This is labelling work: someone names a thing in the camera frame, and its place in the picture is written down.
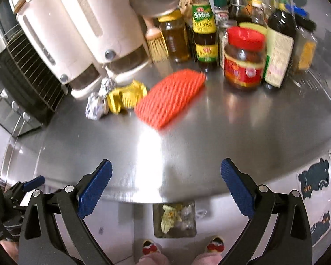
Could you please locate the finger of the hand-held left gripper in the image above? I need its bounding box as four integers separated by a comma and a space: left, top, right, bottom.
23, 176, 46, 193

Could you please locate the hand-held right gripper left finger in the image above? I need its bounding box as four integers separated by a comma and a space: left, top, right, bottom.
18, 159, 113, 265

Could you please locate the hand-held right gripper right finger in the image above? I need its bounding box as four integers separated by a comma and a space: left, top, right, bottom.
220, 158, 313, 265

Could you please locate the white plastic bag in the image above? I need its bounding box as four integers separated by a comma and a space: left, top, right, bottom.
179, 204, 196, 230

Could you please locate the grey trash bin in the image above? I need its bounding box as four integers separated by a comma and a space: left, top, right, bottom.
153, 201, 197, 238

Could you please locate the yellow-green plastic bag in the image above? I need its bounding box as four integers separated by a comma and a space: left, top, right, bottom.
160, 205, 180, 234

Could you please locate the foil ball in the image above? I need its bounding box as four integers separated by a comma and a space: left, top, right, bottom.
85, 78, 117, 120

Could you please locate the yellow wrapper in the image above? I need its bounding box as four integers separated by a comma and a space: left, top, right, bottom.
107, 80, 147, 114

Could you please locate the orange foam net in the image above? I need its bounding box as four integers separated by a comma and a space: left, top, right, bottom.
134, 70, 206, 129

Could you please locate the person's left hand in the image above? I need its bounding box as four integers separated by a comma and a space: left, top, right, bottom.
0, 240, 19, 263

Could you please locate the red patterned slipper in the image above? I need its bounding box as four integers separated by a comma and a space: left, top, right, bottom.
142, 239, 162, 255
205, 236, 224, 253

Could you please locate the person's right leg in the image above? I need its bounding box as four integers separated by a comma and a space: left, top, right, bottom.
194, 254, 224, 265

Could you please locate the person's leg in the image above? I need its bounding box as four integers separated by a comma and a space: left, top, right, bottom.
138, 254, 170, 265
194, 254, 224, 265

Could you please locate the black cat sticker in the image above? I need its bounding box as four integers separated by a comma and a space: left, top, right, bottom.
298, 159, 330, 199
310, 211, 331, 246

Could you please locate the person's left leg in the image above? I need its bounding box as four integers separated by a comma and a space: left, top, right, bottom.
138, 254, 170, 265

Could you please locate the black toaster oven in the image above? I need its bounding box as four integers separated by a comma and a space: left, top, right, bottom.
0, 4, 69, 138

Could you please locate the group of condiment bottles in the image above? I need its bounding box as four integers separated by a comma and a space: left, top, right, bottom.
157, 0, 319, 90

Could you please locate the white rice dispenser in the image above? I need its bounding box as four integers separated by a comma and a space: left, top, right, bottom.
51, 0, 152, 85
7, 0, 102, 100

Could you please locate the metal wire oven rack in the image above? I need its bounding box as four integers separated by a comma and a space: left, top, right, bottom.
0, 23, 65, 114

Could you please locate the small metal wire stand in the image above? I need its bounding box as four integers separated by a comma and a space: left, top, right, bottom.
291, 68, 331, 112

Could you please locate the straw brush with wooden handle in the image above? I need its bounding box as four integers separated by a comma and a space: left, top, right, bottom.
145, 15, 170, 62

